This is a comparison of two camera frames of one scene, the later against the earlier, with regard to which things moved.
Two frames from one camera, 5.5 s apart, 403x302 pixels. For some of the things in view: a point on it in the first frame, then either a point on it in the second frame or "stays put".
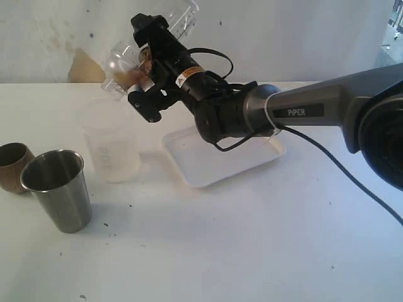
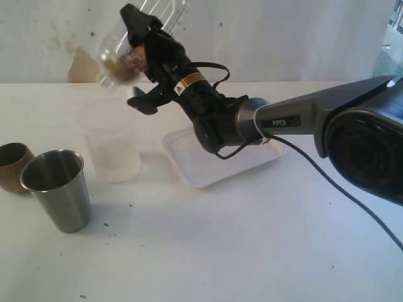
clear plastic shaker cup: [181, 17] -> [169, 12]
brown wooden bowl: [14, 156] stays put
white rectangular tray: [200, 164] stays put
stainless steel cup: [57, 178] stays put
